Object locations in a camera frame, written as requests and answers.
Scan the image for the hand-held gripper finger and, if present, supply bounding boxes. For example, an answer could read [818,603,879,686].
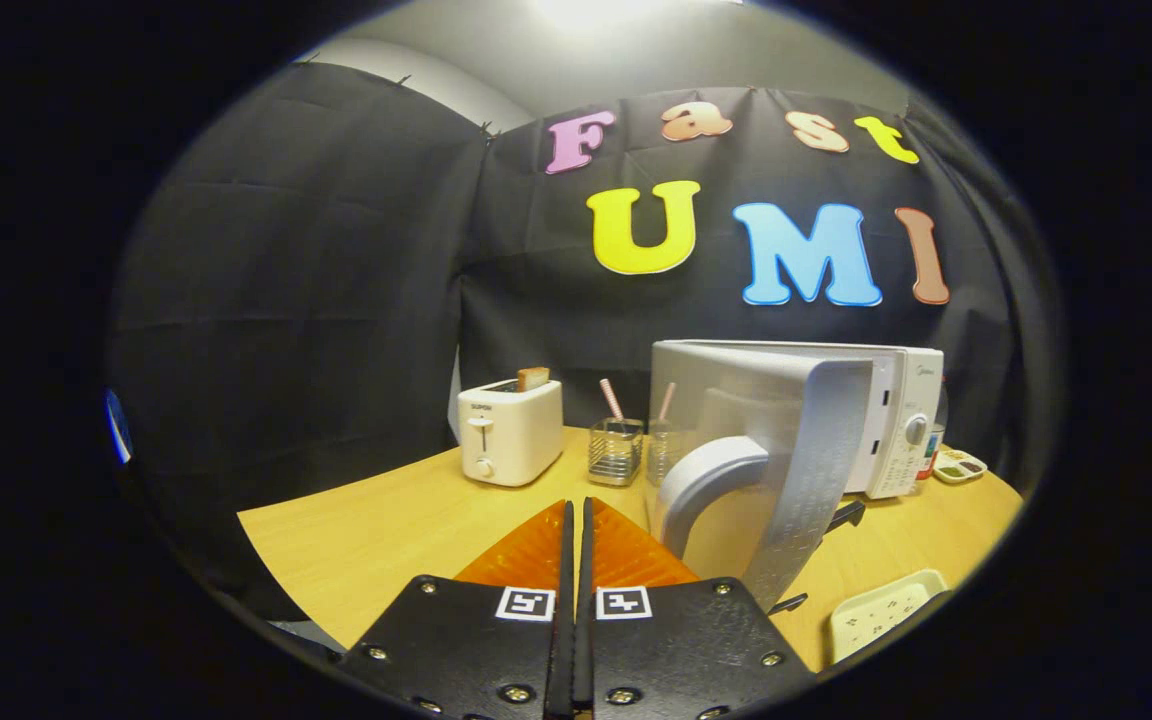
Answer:
[341,498,577,720]
[576,497,817,720]

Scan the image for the white microwave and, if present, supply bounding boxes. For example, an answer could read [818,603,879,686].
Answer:
[644,340,945,613]

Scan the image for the cream toaster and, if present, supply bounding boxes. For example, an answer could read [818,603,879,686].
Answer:
[456,378,565,488]

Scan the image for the white rectangular plate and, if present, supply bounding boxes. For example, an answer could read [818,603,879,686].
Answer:
[829,569,949,664]

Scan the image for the clear plastic water bottle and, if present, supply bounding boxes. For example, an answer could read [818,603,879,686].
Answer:
[916,380,949,481]

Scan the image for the white divided dish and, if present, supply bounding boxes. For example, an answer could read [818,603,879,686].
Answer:
[933,448,989,485]

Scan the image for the wire mesh cup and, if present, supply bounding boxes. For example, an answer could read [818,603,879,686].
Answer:
[588,417,645,488]

